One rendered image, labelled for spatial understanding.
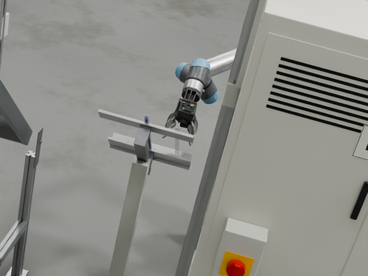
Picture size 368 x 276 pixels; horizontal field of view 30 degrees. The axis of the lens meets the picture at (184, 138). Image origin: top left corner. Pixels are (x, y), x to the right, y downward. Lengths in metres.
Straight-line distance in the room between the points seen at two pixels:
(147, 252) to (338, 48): 2.19
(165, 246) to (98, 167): 0.75
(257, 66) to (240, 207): 0.35
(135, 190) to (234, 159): 1.08
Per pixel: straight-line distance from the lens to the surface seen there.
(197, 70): 2.62
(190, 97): 2.56
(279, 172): 1.57
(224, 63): 2.86
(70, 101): 4.70
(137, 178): 2.57
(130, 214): 2.66
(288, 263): 1.70
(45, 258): 3.31
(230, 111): 1.96
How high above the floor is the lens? 2.12
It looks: 28 degrees down
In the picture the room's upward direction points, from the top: 14 degrees clockwise
